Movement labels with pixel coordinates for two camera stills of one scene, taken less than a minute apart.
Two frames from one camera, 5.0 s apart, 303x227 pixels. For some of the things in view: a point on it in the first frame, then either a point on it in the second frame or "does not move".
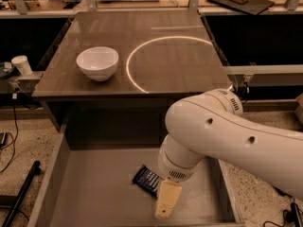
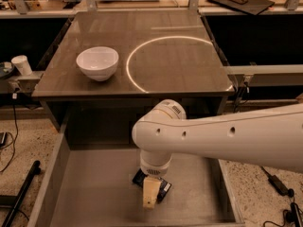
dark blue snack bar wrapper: x=148 y=180 does not move
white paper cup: x=22 y=63 does not move
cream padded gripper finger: x=169 y=193 → x=151 y=189
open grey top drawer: x=95 y=187 does not move
